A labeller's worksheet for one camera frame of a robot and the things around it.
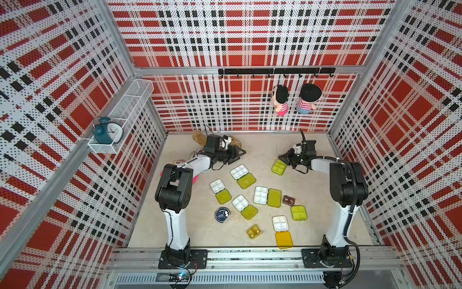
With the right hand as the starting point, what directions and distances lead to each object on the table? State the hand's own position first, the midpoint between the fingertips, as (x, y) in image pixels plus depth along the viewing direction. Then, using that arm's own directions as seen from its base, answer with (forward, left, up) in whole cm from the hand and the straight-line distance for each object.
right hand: (280, 154), depth 100 cm
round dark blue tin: (-31, +31, -6) cm, 45 cm away
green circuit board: (-56, +46, -5) cm, 73 cm away
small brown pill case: (-25, -2, -5) cm, 25 cm away
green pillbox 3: (-21, +32, -7) cm, 39 cm away
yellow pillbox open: (-41, +3, -7) cm, 42 cm away
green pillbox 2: (-9, +22, -6) cm, 24 cm away
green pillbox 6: (-31, -6, -6) cm, 32 cm away
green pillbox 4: (-23, +6, -7) cm, 24 cm away
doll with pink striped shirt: (+18, +1, +24) cm, 30 cm away
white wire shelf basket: (+3, +74, +29) cm, 80 cm away
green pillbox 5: (-26, +22, -6) cm, 35 cm away
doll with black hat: (+25, -16, +22) cm, 37 cm away
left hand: (-3, +20, +6) cm, 21 cm away
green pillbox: (-4, 0, -6) cm, 7 cm away
